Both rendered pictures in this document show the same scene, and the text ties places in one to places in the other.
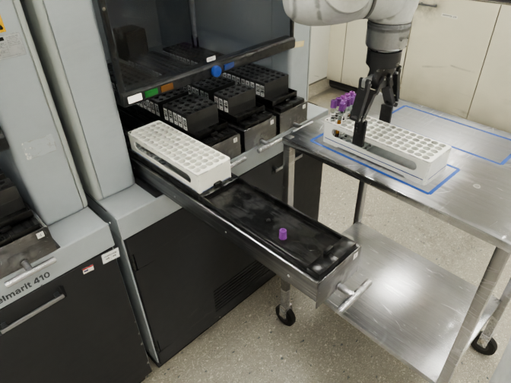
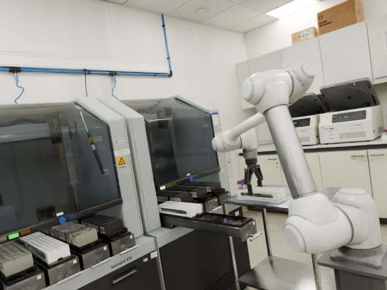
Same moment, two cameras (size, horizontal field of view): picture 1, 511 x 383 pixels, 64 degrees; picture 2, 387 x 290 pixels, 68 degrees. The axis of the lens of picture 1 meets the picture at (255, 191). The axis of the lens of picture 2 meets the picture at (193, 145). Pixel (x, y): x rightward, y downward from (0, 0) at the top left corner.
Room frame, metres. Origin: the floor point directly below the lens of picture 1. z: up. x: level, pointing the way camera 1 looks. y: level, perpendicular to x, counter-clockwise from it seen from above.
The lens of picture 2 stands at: (-0.87, 0.09, 1.31)
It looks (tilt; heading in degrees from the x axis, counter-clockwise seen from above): 3 degrees down; 359
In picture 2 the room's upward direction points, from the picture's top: 9 degrees counter-clockwise
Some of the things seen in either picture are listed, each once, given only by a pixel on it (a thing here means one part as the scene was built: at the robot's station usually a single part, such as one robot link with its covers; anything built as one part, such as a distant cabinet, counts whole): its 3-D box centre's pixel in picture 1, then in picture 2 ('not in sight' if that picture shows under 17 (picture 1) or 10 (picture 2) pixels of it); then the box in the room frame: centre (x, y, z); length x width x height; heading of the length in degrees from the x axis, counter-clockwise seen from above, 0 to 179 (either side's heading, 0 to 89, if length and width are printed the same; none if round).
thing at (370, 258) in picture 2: not in sight; (360, 245); (0.28, -0.56, 0.73); 0.22 x 0.18 x 0.06; 134
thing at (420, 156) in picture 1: (382, 143); (260, 194); (0.89, -0.32, 0.85); 0.30 x 0.10 x 0.06; 42
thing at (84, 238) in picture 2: not in sight; (86, 237); (0.57, 0.66, 0.85); 0.12 x 0.02 x 0.06; 135
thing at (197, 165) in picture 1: (177, 155); (179, 209); (0.89, 0.19, 0.83); 0.30 x 0.10 x 0.06; 44
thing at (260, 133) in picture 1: (195, 102); (180, 200); (1.34, 0.20, 0.78); 0.73 x 0.14 x 0.09; 44
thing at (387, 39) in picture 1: (387, 34); (250, 153); (0.91, -0.30, 1.11); 0.09 x 0.09 x 0.06
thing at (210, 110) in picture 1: (201, 118); (186, 199); (1.06, 0.15, 0.85); 0.12 x 0.02 x 0.06; 134
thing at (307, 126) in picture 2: not in sight; (302, 119); (2.91, -1.47, 1.22); 0.62 x 0.56 x 0.64; 132
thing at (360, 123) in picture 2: not in sight; (349, 111); (2.50, -1.87, 1.24); 0.62 x 0.56 x 0.69; 134
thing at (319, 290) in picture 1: (226, 202); (201, 221); (0.76, 0.07, 0.78); 0.73 x 0.14 x 0.09; 44
